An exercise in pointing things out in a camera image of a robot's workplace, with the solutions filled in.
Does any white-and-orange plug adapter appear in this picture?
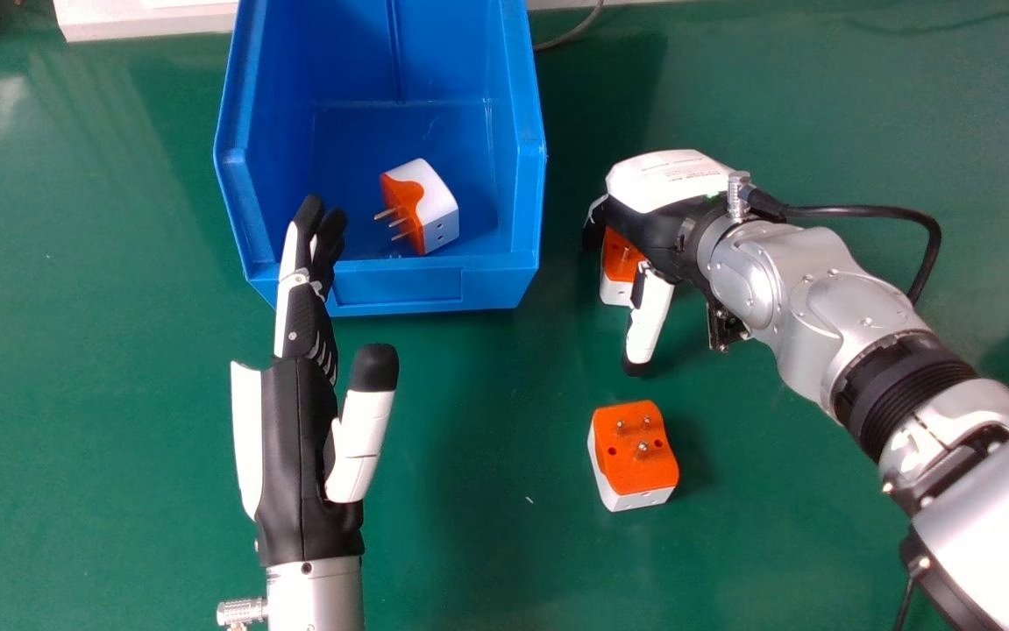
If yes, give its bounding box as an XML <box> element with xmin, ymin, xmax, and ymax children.
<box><xmin>373</xmin><ymin>158</ymin><xmax>460</xmax><ymax>257</ymax></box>
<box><xmin>599</xmin><ymin>226</ymin><xmax>649</xmax><ymax>308</ymax></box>
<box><xmin>587</xmin><ymin>400</ymin><xmax>680</xmax><ymax>513</ymax></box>

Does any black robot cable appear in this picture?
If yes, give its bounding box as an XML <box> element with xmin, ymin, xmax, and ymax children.
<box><xmin>745</xmin><ymin>188</ymin><xmax>943</xmax><ymax>306</ymax></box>

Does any blue plastic bin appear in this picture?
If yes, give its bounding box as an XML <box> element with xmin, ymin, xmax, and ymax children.
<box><xmin>213</xmin><ymin>0</ymin><xmax>548</xmax><ymax>317</ymax></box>

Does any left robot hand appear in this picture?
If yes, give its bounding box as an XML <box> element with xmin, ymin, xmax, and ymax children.
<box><xmin>230</xmin><ymin>195</ymin><xmax>400</xmax><ymax>568</ymax></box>

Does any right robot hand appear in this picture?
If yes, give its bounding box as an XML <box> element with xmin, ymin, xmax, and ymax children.
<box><xmin>582</xmin><ymin>149</ymin><xmax>752</xmax><ymax>378</ymax></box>

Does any grey cable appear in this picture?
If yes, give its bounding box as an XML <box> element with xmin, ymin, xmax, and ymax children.
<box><xmin>532</xmin><ymin>0</ymin><xmax>607</xmax><ymax>53</ymax></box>

